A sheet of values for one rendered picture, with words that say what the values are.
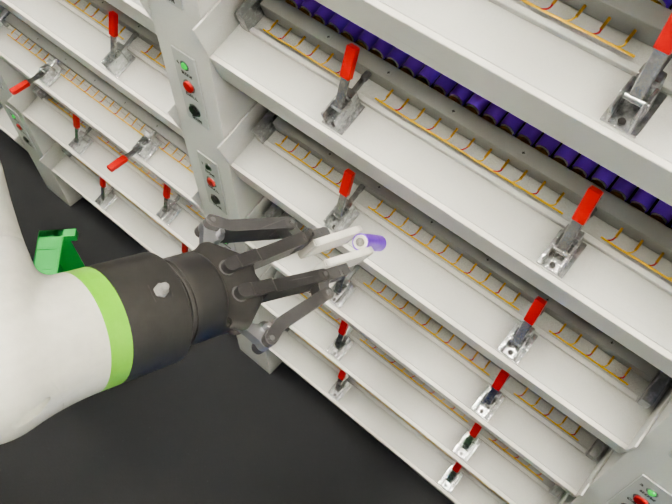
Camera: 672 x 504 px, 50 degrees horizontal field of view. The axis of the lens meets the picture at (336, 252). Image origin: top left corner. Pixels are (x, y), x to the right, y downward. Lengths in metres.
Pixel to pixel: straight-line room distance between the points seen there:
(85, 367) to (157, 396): 1.14
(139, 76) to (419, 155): 0.53
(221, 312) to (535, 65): 0.31
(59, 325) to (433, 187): 0.39
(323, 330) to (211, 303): 0.71
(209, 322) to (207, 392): 1.06
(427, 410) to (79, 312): 0.81
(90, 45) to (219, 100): 0.34
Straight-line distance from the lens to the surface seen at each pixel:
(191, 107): 0.97
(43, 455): 1.69
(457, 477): 1.41
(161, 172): 1.27
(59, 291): 0.53
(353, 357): 1.27
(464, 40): 0.59
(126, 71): 1.15
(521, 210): 0.72
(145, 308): 0.54
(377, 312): 1.08
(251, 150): 1.01
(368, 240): 0.74
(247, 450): 1.59
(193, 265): 0.59
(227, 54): 0.86
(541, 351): 0.87
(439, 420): 1.23
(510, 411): 1.05
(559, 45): 0.59
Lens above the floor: 1.51
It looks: 58 degrees down
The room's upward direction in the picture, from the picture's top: straight up
